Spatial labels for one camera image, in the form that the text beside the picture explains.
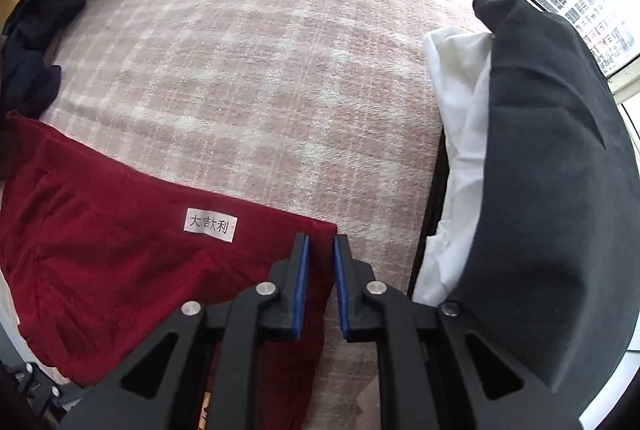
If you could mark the dark grey garment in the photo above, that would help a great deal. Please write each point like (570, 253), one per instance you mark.
(545, 190)

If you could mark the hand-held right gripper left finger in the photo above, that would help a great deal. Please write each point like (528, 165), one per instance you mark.
(301, 290)

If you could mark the black metal fixture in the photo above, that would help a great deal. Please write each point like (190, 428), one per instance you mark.
(35, 385)

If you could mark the pink plaid blanket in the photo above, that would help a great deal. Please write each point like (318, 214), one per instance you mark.
(260, 85)

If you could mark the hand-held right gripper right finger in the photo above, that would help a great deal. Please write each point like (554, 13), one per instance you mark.
(341, 290)

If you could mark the red garment with white label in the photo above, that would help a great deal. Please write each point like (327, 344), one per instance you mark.
(115, 270)

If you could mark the black garment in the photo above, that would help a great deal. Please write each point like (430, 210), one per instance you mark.
(35, 40)

